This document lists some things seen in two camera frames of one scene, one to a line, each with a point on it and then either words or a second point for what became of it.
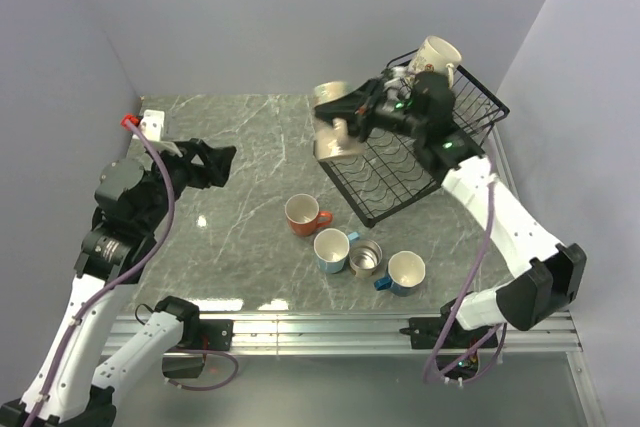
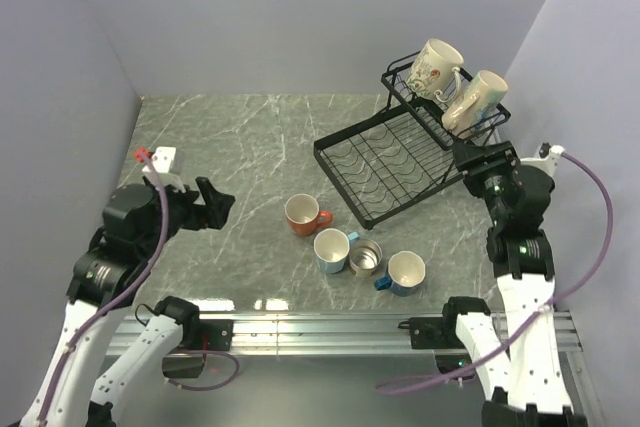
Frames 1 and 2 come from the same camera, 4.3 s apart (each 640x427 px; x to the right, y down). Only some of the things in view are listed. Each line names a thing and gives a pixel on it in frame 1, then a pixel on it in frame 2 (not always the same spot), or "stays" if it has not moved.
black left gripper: (216, 162) -> (218, 204)
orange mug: (303, 215) stays
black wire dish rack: (387, 174) stays
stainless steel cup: (365, 256) stays
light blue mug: (331, 247) stays
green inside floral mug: (436, 53) stays
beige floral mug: (334, 142) -> (477, 104)
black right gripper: (353, 104) -> (469, 158)
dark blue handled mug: (406, 271) stays
